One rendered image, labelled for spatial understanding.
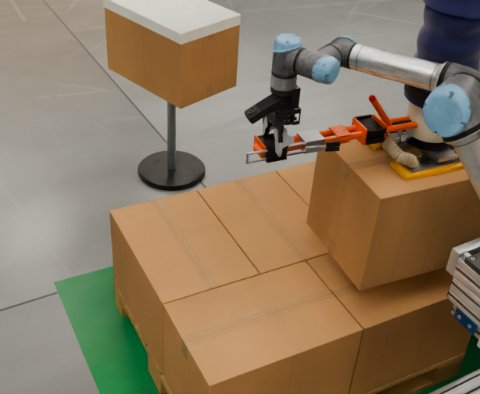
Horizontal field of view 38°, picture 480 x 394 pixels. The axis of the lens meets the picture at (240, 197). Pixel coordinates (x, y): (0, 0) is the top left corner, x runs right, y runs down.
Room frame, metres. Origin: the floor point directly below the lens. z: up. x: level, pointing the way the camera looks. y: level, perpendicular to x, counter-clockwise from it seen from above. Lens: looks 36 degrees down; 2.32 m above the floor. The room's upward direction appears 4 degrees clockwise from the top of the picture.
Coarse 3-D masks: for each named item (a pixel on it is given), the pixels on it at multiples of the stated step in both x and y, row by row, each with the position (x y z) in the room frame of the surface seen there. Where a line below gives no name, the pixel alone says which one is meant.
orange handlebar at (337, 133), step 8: (392, 120) 2.02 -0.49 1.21; (400, 120) 2.03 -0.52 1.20; (336, 128) 1.93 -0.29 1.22; (344, 128) 1.93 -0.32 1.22; (352, 128) 1.95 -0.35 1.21; (392, 128) 1.97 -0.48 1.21; (400, 128) 1.98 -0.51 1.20; (408, 128) 1.99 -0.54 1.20; (296, 136) 1.87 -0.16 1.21; (336, 136) 1.89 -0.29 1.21; (344, 136) 1.89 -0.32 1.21; (352, 136) 1.90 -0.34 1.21; (360, 136) 1.91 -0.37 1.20; (256, 144) 1.80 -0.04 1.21
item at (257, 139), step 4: (256, 136) 1.83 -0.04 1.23; (260, 136) 1.83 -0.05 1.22; (264, 136) 1.83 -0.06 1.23; (268, 136) 1.83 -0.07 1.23; (272, 136) 1.83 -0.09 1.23; (256, 140) 1.81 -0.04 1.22; (260, 140) 1.81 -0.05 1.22; (264, 140) 1.81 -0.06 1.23; (268, 140) 1.81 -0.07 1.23; (272, 140) 1.81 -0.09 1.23; (260, 144) 1.79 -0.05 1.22; (264, 144) 1.79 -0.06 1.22; (268, 144) 1.79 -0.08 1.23; (272, 144) 1.79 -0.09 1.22; (264, 148) 1.77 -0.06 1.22; (264, 152) 1.77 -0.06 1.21; (260, 156) 1.78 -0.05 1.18; (264, 156) 1.77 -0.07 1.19
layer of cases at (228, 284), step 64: (192, 192) 2.45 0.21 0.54; (256, 192) 2.49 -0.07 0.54; (128, 256) 2.08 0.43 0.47; (192, 256) 2.03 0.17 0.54; (256, 256) 2.05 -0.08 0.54; (320, 256) 2.08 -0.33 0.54; (192, 320) 1.69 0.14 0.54; (256, 320) 1.72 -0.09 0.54; (320, 320) 1.74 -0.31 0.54; (384, 320) 1.76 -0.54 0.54; (448, 320) 1.91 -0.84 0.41; (192, 384) 1.52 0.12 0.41; (256, 384) 1.50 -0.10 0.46; (320, 384) 1.63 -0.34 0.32; (384, 384) 1.79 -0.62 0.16
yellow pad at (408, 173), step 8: (456, 152) 2.01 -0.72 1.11; (424, 160) 1.94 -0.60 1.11; (432, 160) 1.97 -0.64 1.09; (448, 160) 1.98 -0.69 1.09; (456, 160) 1.98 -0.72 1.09; (400, 168) 1.92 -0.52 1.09; (408, 168) 1.91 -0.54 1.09; (416, 168) 1.91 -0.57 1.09; (424, 168) 1.92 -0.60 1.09; (432, 168) 1.93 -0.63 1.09; (440, 168) 1.93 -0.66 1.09; (448, 168) 1.94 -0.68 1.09; (456, 168) 1.95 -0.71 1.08; (408, 176) 1.87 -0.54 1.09; (416, 176) 1.88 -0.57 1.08; (424, 176) 1.90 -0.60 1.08
